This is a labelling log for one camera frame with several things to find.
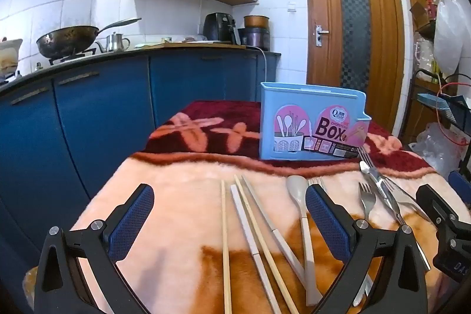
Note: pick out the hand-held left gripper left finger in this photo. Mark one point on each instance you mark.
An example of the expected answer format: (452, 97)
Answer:
(132, 222)

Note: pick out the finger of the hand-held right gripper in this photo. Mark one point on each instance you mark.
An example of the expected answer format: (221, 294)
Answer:
(434, 203)
(460, 187)

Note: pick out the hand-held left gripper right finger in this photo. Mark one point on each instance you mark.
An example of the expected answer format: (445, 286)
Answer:
(327, 222)

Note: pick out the metal table knife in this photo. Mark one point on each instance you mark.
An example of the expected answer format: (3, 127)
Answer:
(382, 189)

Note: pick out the wooden chopstick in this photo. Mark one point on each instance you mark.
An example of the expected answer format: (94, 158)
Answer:
(225, 244)
(264, 244)

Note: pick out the white chopstick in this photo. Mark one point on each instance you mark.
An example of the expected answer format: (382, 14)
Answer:
(250, 244)
(272, 227)

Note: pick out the light blue utensil box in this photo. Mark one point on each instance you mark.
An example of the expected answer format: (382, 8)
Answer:
(294, 97)

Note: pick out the crumpled clear plastic bag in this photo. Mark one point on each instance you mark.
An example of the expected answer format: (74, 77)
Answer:
(434, 148)

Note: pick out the beige plastic spoon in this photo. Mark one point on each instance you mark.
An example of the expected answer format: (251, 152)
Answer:
(296, 187)

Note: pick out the pink and red floral blanket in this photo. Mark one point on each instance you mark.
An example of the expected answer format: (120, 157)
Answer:
(176, 181)

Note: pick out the blue base cabinet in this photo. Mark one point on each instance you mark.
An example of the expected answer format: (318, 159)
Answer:
(110, 108)

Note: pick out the white plastic bag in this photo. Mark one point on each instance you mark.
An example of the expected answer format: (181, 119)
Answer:
(449, 38)

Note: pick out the gas stove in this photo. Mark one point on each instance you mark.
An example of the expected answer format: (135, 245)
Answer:
(70, 57)

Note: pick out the steel kettle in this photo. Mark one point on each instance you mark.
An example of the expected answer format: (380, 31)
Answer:
(116, 41)

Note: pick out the wooden cutting board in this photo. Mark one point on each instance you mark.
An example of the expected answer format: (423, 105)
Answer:
(206, 46)

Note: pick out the dark metal wok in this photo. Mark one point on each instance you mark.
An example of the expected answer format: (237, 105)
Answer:
(68, 40)

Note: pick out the dark rice cooker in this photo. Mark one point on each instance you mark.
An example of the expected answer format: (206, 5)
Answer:
(254, 37)

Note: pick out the black air fryer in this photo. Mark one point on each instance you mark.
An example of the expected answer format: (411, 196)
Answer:
(217, 27)

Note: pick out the copper coloured pot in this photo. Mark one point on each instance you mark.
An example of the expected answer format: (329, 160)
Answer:
(256, 21)

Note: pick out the white light switch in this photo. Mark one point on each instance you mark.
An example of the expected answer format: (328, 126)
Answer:
(292, 7)

